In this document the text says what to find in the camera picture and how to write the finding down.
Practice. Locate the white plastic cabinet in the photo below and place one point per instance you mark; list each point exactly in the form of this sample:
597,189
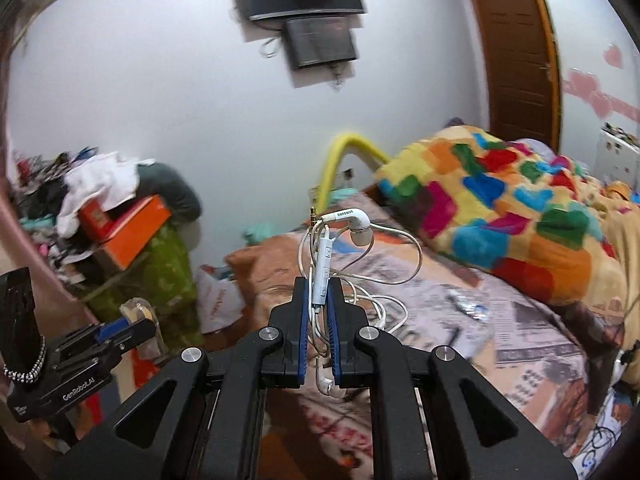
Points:
617,155

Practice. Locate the clear plastic wrapper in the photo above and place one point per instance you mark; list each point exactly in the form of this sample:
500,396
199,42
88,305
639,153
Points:
137,310

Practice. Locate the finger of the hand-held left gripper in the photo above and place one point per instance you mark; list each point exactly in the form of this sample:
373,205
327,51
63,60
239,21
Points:
112,331
132,349

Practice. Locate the pink heart stickers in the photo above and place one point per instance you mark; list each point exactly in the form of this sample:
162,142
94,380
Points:
585,87

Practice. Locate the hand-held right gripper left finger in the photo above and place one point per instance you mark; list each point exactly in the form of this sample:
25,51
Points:
300,330

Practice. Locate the white plastic bag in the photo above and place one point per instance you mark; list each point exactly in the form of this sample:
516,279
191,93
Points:
220,300

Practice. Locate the grey cushion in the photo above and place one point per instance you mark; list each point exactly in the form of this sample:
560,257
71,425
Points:
170,185

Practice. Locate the yellow foam tube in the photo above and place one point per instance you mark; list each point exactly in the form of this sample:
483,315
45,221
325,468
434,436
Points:
345,142

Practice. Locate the printed bed sheet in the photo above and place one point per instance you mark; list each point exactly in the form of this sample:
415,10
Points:
525,320

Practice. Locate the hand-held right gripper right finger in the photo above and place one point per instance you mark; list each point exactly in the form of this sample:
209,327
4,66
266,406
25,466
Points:
334,335

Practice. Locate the pile of clothes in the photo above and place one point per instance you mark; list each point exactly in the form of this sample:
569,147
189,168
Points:
40,195

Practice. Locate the teal cloth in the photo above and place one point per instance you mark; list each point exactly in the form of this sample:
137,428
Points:
257,235

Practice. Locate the red paper bag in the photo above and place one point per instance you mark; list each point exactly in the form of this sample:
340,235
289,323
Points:
147,367

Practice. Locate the red box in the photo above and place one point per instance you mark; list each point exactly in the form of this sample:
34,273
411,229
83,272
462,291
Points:
95,217

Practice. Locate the white cloth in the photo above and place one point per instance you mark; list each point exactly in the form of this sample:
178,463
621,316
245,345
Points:
100,180

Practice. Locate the small black wall monitor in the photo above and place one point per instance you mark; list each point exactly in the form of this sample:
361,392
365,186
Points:
320,42

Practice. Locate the orange box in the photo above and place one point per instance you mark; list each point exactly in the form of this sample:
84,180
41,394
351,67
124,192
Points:
135,232

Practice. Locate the silver foil wrapper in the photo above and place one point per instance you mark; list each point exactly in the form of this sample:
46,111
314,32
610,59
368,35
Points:
470,305

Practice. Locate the brown wooden door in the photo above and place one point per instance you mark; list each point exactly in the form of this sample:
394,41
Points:
515,60

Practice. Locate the colourful patchwork blanket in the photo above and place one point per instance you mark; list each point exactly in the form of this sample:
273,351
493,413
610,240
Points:
475,200

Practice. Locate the green patterned bag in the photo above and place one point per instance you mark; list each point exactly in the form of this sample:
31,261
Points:
170,270

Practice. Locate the white sliding wardrobe door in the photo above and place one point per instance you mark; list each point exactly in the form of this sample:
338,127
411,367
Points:
590,20

